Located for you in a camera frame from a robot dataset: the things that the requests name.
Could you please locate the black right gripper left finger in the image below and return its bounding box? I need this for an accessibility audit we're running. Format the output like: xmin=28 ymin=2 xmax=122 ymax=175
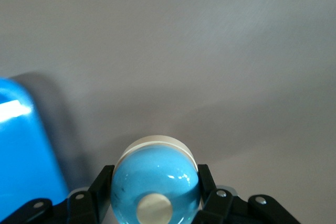
xmin=0 ymin=165 xmax=116 ymax=224

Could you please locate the blue dome call bell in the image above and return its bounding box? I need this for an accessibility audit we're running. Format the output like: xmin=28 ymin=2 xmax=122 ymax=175
xmin=110 ymin=134 xmax=202 ymax=224

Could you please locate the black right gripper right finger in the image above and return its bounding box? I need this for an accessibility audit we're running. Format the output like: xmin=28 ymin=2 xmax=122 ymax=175
xmin=196 ymin=163 xmax=302 ymax=224

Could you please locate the blue plastic tray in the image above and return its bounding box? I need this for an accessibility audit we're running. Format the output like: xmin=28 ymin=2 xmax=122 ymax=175
xmin=0 ymin=77 xmax=69 ymax=213

